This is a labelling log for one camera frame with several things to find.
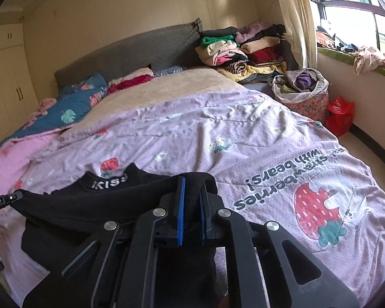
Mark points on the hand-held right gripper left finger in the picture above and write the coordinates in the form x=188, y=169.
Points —
x=179, y=211

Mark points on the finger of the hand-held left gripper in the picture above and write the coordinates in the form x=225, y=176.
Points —
x=6, y=200

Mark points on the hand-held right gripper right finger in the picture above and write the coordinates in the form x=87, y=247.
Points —
x=203, y=219

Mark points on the black long-sleeved sweater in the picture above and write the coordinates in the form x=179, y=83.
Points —
x=83, y=218

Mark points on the pile of folded clothes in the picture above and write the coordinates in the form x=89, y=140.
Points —
x=243, y=51

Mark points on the clothes heap on windowsill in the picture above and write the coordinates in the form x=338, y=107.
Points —
x=362, y=49

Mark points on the pink blanket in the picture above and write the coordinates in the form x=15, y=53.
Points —
x=16, y=157

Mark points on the purple strawberry print quilt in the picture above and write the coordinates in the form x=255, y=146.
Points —
x=243, y=154

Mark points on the blue leaf print quilt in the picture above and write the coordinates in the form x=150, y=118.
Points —
x=73, y=106

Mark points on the beige blanket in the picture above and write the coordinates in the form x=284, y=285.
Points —
x=166, y=89

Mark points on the cream wardrobe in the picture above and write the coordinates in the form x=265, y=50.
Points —
x=9, y=77

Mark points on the red cloth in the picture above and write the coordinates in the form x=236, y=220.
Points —
x=131, y=81

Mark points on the floral laundry basket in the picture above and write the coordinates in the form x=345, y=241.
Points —
x=300, y=94

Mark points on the grey padded headboard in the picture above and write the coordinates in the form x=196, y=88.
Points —
x=131, y=51

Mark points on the red plastic bag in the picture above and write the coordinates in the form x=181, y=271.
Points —
x=340, y=115

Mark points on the green windowsill mat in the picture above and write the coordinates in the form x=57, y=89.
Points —
x=346, y=56

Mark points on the cream curtain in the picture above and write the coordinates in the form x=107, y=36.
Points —
x=295, y=16

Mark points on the window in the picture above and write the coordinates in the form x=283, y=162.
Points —
x=359, y=9

